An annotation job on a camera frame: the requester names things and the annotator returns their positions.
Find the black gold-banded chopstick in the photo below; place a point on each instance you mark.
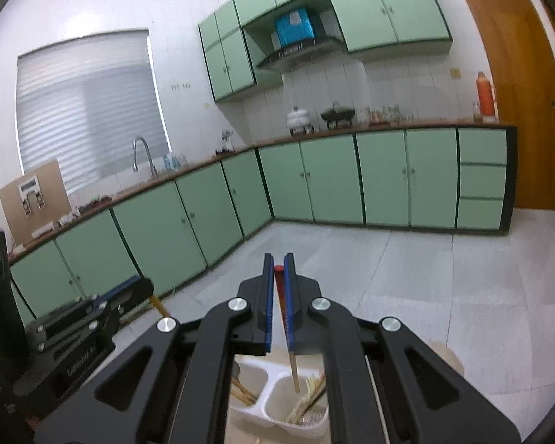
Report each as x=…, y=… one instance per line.
x=317, y=400

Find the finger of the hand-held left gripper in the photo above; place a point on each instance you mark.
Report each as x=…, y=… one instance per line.
x=134, y=298
x=118, y=286

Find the white cooking pot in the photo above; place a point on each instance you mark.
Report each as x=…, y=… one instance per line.
x=298, y=119

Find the small tap fixture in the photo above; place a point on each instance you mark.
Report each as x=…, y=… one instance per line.
x=225, y=144

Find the clear bottles beside faucet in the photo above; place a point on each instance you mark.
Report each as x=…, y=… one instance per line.
x=175, y=163

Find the orange thermos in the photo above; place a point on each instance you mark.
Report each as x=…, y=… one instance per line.
x=485, y=95

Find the blue box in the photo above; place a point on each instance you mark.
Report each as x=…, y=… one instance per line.
x=295, y=27

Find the white window blind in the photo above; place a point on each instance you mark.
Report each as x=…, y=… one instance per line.
x=88, y=111

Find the grey range hood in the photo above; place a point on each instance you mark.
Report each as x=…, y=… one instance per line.
x=300, y=53

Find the chrome kitchen faucet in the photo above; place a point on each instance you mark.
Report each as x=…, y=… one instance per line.
x=143, y=152

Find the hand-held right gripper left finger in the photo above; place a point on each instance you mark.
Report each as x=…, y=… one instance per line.
x=268, y=319

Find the black wok with lid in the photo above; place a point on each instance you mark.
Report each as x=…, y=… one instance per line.
x=337, y=113

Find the green base kitchen cabinets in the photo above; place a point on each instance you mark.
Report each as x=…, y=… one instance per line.
x=333, y=180

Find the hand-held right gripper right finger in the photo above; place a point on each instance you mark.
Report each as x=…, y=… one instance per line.
x=290, y=323

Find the brown cardboard box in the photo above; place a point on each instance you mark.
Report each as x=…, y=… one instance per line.
x=34, y=203

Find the white two-compartment utensil holder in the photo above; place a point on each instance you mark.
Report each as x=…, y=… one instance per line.
x=270, y=406

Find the row of glass jars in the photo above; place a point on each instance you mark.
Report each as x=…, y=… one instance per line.
x=384, y=114

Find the small cup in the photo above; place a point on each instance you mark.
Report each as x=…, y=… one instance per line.
x=476, y=112

